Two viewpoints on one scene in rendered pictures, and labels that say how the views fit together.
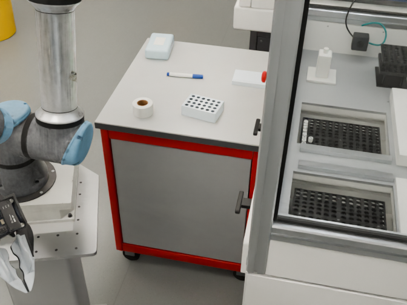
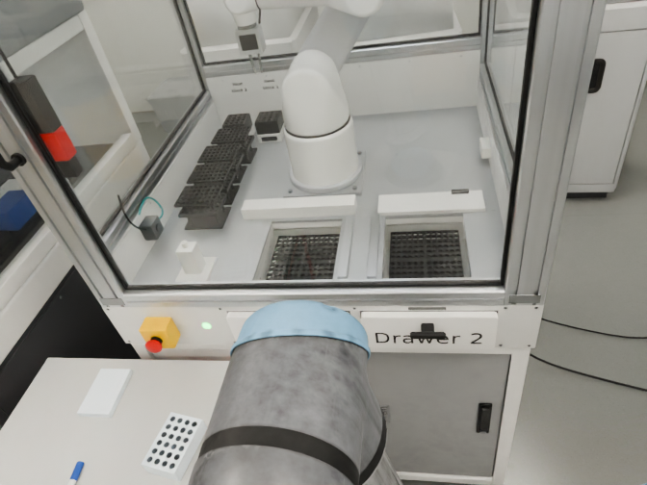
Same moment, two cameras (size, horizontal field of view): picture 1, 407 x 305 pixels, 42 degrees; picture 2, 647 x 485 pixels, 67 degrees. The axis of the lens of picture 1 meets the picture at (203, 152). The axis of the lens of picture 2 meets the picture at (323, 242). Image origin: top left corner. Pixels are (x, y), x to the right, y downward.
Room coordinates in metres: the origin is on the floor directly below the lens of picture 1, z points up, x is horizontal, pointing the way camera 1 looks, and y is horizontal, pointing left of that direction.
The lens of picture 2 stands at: (1.06, 0.56, 1.75)
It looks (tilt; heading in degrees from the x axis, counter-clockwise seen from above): 40 degrees down; 274
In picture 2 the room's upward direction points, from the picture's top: 12 degrees counter-clockwise
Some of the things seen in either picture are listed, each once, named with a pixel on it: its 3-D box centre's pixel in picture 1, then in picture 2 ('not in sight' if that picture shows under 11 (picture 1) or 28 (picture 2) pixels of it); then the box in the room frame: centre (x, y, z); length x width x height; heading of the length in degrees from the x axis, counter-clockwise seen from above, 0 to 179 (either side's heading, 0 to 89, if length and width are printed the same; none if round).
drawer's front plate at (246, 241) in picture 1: (254, 213); (427, 330); (0.92, -0.13, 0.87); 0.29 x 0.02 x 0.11; 169
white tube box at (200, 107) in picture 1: (202, 108); (175, 445); (1.50, 0.01, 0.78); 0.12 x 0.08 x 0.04; 68
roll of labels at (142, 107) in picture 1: (142, 107); not in sight; (1.50, 0.21, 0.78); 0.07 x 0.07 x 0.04
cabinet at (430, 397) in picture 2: not in sight; (352, 307); (1.08, -0.65, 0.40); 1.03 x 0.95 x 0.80; 169
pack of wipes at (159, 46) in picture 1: (160, 46); not in sight; (1.93, 0.19, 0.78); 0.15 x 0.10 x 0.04; 174
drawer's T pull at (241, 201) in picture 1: (244, 203); (427, 330); (0.92, -0.10, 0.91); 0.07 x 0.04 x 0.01; 169
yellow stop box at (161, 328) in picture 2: not in sight; (159, 333); (1.55, -0.24, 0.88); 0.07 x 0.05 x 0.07; 169
